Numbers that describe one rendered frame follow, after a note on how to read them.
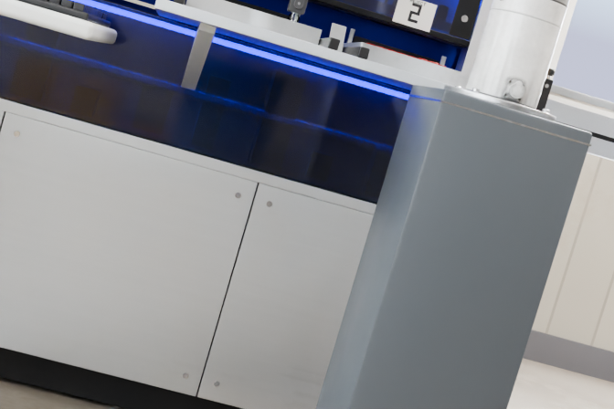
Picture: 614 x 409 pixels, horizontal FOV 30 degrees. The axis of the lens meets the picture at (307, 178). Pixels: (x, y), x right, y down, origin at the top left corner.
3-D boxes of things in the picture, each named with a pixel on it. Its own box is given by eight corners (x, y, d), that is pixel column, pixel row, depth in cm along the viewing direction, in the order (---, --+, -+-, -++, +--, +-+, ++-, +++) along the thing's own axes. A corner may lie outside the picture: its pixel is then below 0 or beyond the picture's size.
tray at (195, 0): (184, 14, 248) (188, -2, 248) (299, 48, 252) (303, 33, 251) (185, 7, 214) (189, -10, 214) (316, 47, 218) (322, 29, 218)
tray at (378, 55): (333, 58, 253) (338, 43, 252) (444, 91, 256) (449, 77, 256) (356, 59, 219) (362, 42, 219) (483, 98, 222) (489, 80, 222)
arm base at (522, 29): (570, 126, 181) (606, 13, 180) (458, 92, 179) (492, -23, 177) (534, 120, 200) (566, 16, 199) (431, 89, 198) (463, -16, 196)
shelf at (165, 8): (159, 16, 247) (162, 7, 247) (462, 106, 257) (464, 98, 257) (153, 7, 200) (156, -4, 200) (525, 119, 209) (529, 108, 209)
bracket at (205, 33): (181, 86, 242) (197, 26, 241) (195, 90, 242) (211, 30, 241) (180, 91, 208) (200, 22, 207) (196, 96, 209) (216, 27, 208)
